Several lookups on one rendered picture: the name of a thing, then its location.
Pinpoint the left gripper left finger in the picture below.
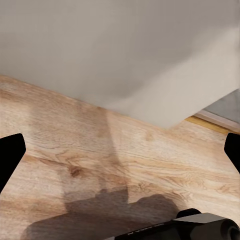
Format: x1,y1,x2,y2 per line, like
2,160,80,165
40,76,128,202
0,133,26,193

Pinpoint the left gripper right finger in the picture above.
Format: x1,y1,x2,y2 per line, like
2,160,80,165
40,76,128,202
224,132,240,173

